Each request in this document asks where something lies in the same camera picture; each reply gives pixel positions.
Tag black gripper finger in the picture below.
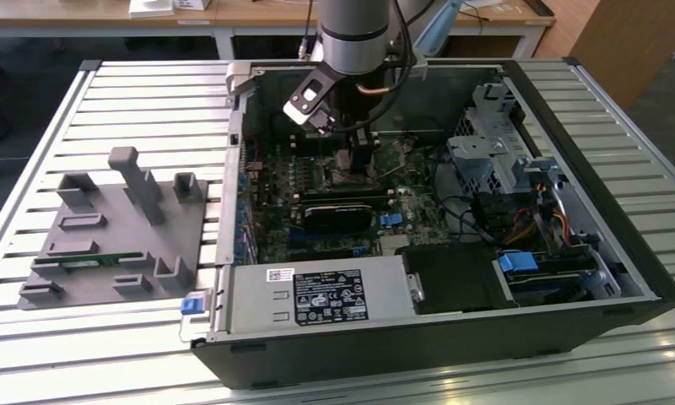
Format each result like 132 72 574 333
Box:
348 128 377 174

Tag CPU socket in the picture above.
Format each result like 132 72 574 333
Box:
319 158 383 190

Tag green motherboard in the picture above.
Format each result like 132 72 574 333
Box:
239 134 463 265

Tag black graphics card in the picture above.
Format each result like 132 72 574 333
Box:
301 202 376 233

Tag small silver heat sink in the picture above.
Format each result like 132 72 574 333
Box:
379 235 409 257

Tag grey metal disk bay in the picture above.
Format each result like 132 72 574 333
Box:
447 82 567 197

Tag pale blue teach pendant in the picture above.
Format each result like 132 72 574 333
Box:
413 0 463 58

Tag black plastic shroud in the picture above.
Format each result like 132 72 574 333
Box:
399 243 516 316

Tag blue disk carrier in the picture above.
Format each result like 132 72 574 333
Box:
498 251 539 274

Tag silver power supply unit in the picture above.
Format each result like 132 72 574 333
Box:
227 255 427 334

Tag white box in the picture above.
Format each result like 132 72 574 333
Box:
128 0 176 19

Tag grey parts rack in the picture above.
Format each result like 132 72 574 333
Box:
18 146 212 311

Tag black open PC case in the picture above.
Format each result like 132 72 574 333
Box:
189 57 675 390

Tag wooden desk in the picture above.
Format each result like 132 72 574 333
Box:
0 0 558 60

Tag green RAM stick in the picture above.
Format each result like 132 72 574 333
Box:
32 251 146 269

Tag wooden cabinet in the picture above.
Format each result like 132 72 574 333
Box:
534 0 675 111

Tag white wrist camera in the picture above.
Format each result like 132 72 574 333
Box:
283 67 340 137

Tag black cable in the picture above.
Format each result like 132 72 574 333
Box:
435 196 502 244

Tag yellow red wire bundle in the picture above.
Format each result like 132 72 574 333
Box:
503 206 572 248

